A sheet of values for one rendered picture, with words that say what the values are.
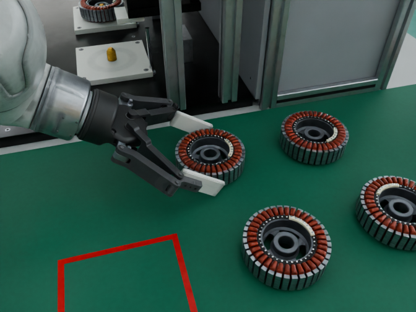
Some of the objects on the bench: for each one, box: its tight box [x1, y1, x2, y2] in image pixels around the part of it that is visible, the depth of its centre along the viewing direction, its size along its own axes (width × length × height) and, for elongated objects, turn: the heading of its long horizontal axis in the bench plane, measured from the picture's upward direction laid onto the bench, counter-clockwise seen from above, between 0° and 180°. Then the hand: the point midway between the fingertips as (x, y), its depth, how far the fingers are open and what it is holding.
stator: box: [279, 111, 349, 165], centre depth 67 cm, size 11×11×4 cm
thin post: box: [145, 27, 156, 75], centre depth 79 cm, size 2×2×10 cm
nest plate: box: [73, 4, 137, 35], centre depth 102 cm, size 15×15×1 cm
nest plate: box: [76, 40, 153, 85], centre depth 84 cm, size 15×15×1 cm
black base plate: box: [0, 0, 253, 148], centre depth 94 cm, size 47×64×2 cm
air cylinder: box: [183, 25, 193, 63], centre depth 86 cm, size 5×8×6 cm
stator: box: [355, 176, 416, 251], centre depth 55 cm, size 11×11×4 cm
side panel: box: [256, 0, 416, 110], centre depth 69 cm, size 28×3×32 cm, turn 106°
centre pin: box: [106, 47, 117, 61], centre depth 83 cm, size 2×2×3 cm
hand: (208, 156), depth 63 cm, fingers open, 13 cm apart
